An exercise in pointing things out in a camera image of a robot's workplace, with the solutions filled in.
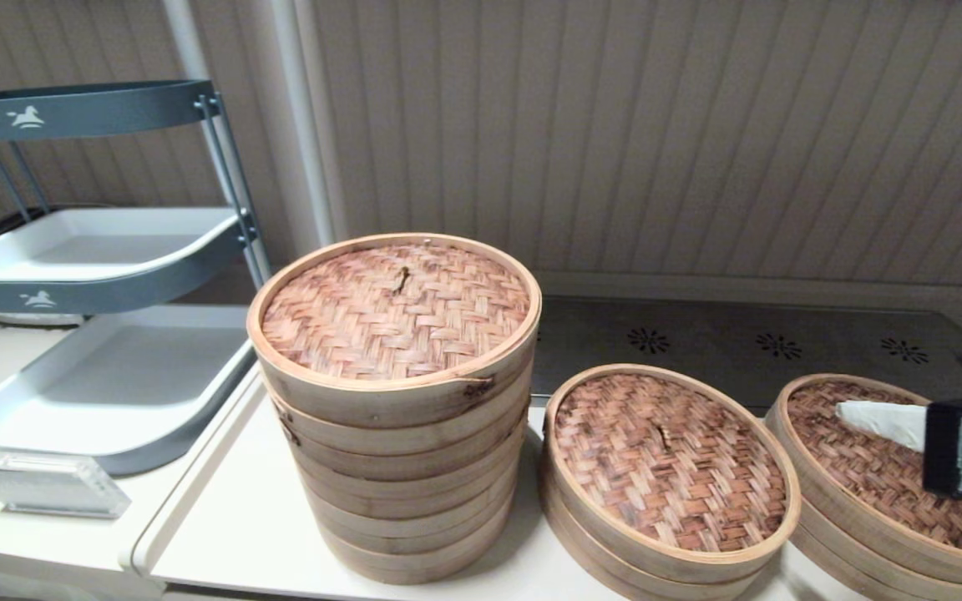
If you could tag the dark woven bamboo steamer lid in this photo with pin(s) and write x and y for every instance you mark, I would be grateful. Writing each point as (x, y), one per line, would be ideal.
(865, 467)

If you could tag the light bamboo steamer basket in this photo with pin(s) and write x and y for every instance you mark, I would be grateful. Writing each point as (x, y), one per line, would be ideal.
(589, 573)
(848, 553)

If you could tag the dark-rimmed open bamboo steamer basket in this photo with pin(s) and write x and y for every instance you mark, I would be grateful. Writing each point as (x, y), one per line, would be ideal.
(581, 541)

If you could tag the large bamboo steamer basket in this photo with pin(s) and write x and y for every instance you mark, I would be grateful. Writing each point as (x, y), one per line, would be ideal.
(414, 538)
(389, 442)
(397, 480)
(422, 569)
(406, 509)

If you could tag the large woven bamboo steamer lid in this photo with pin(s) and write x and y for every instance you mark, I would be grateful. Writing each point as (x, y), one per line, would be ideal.
(397, 309)

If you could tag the big white rack tray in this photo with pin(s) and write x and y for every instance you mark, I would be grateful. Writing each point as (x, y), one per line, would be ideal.
(113, 376)

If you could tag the thin white pipe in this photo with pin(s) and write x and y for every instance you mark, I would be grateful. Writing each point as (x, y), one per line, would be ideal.
(184, 42)

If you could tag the small white rack tray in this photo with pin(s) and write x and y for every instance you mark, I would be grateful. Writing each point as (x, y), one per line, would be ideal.
(97, 250)

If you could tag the clear acrylic sign holder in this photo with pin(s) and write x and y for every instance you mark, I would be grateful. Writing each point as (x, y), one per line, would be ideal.
(38, 488)

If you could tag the white round appliance base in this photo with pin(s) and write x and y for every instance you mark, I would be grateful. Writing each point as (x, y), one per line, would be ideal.
(30, 319)

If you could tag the dark blue tiered rack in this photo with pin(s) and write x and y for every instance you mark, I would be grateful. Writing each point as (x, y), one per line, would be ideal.
(72, 113)

